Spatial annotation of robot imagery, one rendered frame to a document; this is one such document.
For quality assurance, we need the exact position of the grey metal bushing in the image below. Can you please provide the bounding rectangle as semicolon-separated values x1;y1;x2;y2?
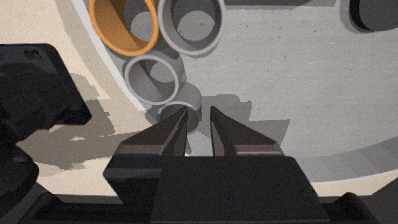
157;82;202;136
157;0;226;56
124;44;184;105

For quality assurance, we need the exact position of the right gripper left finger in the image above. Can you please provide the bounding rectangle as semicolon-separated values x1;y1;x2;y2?
113;106;188;156

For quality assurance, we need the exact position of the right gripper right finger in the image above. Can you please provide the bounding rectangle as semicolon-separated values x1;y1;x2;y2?
210;106;285;156

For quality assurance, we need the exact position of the bronze bushing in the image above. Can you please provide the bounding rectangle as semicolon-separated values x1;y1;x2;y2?
88;0;163;57

